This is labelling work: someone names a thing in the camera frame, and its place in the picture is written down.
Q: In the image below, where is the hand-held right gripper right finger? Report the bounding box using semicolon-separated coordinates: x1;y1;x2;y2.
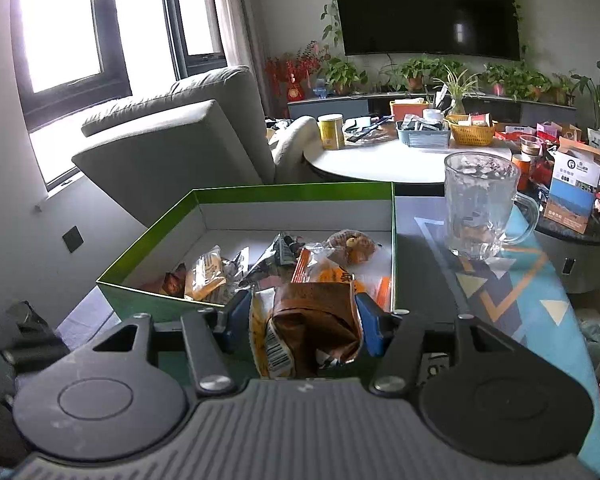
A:
355;294;514;396

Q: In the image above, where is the grey television stand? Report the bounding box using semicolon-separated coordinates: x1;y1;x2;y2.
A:
287;91;577;122

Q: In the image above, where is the dark framed window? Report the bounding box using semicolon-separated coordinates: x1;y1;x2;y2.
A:
10;0;228;134

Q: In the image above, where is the orange white snack packet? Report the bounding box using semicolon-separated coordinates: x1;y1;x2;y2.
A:
291;246;368;295

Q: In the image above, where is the bushy green potted plant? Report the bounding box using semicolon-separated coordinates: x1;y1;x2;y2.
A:
324;56;369;96

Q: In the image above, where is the orange tube can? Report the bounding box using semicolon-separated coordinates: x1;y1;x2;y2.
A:
511;153;532;192

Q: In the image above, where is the small dark red snack packet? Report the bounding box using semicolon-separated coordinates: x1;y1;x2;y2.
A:
161;263;187;297

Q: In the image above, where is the printed cardboard carton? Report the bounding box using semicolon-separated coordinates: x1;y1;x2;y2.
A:
543;146;600;234

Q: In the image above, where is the tall leafy plant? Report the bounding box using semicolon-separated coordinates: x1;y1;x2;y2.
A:
571;59;600;132

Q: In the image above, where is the light curtain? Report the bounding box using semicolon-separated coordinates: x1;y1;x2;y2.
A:
211;0;272;116

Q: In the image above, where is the yellow can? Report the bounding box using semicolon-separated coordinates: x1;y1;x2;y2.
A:
318;113;347;151

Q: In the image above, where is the wall television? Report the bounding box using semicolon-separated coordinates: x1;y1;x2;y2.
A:
330;0;522;62

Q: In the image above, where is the grey round side table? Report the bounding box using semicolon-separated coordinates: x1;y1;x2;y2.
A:
511;160;600;295

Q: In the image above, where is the glass mug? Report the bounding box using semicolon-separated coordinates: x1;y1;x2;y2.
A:
443;152;541;262

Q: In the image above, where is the silver black snack packet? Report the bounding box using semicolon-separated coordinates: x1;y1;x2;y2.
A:
237;232;299;288

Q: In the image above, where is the round bun in clear wrapper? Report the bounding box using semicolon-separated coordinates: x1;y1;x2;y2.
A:
326;229;377;265

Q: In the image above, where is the orange stick snack packet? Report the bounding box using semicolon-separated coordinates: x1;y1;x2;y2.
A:
375;275;393;311

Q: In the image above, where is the clear plastic cup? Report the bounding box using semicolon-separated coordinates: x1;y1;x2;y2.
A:
519;134;544;159

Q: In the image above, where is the white round table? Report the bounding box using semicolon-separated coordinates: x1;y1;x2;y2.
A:
303;119;514;184

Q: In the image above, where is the orange storage box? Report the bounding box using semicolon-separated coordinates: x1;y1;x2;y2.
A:
389;99;429;122

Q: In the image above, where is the red flower plant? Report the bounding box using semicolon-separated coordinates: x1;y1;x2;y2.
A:
264;41;327;104

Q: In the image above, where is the orange woven basket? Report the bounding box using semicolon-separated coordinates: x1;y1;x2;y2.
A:
446;114;497;147

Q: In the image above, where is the hanging vine plant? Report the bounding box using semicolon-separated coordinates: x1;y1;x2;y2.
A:
319;0;345;47

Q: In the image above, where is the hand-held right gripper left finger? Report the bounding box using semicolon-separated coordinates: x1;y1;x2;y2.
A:
87;290;255;396

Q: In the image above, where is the grey blue plastic bin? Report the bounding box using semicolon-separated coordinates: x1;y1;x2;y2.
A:
396;119;452;149

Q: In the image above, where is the green cardboard box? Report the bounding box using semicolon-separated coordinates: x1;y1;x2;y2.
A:
96;182;397;325

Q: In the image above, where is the yellow orange snack packet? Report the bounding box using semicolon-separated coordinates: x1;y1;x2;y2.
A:
184;245;229;305

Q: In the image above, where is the row of small potted plants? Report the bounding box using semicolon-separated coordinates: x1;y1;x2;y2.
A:
481;61;552;102

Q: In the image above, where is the spider plant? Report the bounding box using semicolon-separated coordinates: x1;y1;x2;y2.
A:
432;64;482;116

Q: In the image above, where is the green plant in orange pot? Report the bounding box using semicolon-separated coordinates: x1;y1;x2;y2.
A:
399;54;443;93

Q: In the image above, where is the grey armchair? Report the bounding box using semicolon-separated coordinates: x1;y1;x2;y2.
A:
71;65;321;228

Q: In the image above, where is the brown yellow snack packet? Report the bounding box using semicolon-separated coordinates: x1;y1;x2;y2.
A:
249;281;365;380

